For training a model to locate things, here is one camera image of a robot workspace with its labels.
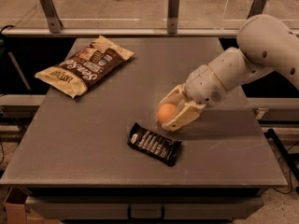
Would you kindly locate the black rxbar chocolate bar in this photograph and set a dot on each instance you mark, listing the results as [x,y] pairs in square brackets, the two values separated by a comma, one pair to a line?
[154,145]

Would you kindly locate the brown white snack bag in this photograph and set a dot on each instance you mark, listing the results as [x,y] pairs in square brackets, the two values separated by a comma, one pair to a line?
[86,67]

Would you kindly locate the black stand leg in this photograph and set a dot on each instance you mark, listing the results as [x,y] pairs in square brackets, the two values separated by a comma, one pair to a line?
[291,159]

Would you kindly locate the grey drawer with handle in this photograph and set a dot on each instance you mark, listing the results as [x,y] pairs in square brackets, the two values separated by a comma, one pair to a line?
[162,209]

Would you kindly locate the middle metal bracket post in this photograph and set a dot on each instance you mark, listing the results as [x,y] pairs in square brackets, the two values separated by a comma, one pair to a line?
[172,16]

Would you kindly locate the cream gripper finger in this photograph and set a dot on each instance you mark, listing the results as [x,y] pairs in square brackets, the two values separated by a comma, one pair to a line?
[180,118]
[175,97]

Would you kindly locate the right metal bracket post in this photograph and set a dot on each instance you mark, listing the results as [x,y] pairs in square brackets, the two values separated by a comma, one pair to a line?
[257,7]

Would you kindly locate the metal bracket post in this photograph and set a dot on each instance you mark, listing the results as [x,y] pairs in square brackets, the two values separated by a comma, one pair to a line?
[172,16]
[51,15]
[257,7]

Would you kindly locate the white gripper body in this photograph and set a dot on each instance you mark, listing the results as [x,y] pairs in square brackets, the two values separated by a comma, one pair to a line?
[204,84]

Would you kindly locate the left metal bracket post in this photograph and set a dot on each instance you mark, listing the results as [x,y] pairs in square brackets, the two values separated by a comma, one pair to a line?
[51,15]

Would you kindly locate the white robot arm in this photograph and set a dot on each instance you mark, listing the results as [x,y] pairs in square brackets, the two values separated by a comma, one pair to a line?
[264,44]

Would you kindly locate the orange fruit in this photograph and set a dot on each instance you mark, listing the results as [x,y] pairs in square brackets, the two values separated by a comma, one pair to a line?
[165,111]

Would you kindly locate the glass barrier panel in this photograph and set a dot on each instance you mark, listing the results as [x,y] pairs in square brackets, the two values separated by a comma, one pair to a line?
[90,14]

